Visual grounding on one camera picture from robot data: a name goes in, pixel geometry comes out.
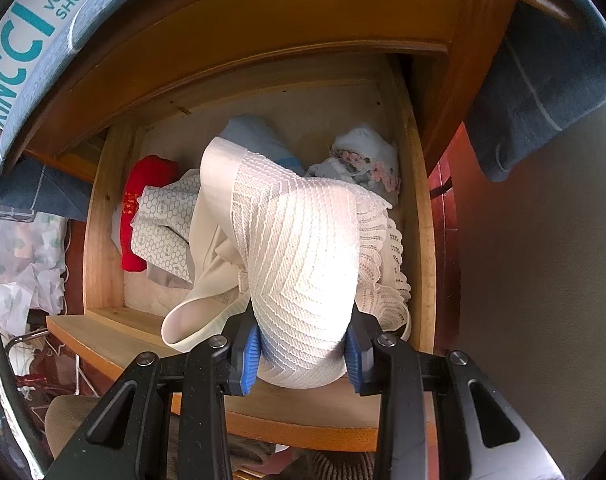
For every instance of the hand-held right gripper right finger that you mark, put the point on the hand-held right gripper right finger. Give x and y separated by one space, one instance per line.
354 360

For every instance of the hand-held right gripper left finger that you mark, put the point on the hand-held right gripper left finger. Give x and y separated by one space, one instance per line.
250 360

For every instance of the white lace underwear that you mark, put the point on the white lace underwear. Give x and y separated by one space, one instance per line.
293 260

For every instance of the white hexagon print underwear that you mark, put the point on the white hexagon print underwear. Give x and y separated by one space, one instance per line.
158 225

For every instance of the red underwear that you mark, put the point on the red underwear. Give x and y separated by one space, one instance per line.
148 175

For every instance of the white floral trim underwear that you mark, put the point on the white floral trim underwear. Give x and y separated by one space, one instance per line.
363 145

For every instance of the light blue underwear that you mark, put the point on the light blue underwear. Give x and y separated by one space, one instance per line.
248 132

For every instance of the white floral cloth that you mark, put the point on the white floral cloth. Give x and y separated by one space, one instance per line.
18 250

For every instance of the blue checked cloth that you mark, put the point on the blue checked cloth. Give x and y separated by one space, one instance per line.
533 85

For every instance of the white shoe box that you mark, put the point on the white shoe box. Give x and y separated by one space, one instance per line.
28 25

